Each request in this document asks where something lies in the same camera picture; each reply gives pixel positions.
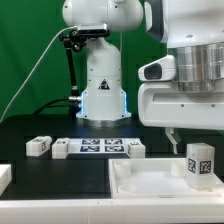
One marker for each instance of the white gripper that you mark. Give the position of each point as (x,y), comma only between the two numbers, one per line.
(161,104)

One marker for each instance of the white front fence rail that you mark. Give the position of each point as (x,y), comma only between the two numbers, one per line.
(109,211)

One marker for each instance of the white left fence piece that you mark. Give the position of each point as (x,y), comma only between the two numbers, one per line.
(5,176)

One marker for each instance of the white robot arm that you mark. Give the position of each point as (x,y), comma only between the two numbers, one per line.
(181,45)

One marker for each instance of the white square table top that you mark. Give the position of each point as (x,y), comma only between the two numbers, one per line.
(155,178)

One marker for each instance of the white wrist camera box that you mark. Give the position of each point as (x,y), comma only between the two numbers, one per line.
(163,69)

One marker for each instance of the grey camera on stand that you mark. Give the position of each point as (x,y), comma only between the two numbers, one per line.
(95,30)

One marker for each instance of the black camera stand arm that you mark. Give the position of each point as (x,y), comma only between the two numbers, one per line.
(71,66)

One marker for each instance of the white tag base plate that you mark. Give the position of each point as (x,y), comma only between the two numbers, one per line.
(100,145)

